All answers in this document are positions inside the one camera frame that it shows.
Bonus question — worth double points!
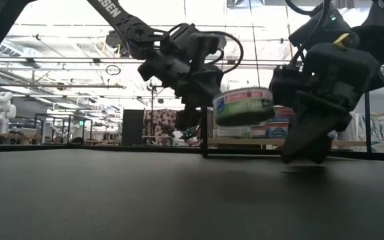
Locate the person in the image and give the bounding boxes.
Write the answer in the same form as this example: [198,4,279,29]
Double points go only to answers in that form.
[173,129,201,147]

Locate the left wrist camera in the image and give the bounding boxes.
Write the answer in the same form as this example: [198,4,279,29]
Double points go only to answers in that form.
[168,23,220,73]

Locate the black table mat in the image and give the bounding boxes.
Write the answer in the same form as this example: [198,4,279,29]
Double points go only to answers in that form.
[0,148,384,240]

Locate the green label tuna can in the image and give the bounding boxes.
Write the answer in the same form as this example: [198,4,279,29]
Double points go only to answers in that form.
[217,125,251,139]
[211,86,276,127]

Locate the black ceiling cord reel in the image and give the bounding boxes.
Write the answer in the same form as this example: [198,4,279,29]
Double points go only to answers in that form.
[105,30,128,58]

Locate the black shelf post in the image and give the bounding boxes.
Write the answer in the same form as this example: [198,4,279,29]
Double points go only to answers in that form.
[200,105,209,158]

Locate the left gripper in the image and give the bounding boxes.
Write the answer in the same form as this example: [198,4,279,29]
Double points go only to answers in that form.
[137,49,225,131]

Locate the pale hanging cloth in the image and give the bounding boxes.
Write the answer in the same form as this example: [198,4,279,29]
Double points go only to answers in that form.
[344,112,366,141]

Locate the black metal frame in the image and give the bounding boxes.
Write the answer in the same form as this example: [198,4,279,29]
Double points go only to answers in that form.
[33,113,93,138]

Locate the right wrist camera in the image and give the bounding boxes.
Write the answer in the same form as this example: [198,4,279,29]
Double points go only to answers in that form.
[303,42,382,101]

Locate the brown patterned quilt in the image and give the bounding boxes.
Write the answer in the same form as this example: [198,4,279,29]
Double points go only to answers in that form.
[144,109,179,146]

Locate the yellow cable tag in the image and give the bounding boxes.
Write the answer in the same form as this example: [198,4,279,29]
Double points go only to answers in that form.
[333,32,351,47]

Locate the hanging black cable loop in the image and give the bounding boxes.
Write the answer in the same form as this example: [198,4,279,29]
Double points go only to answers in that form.
[105,63,122,77]

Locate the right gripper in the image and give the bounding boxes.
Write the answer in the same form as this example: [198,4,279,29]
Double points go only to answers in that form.
[270,3,363,165]

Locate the black cabinet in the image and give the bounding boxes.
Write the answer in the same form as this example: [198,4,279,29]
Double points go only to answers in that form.
[121,109,145,147]

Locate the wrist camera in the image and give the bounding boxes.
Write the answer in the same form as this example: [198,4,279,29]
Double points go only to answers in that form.
[168,23,220,73]
[303,42,382,101]

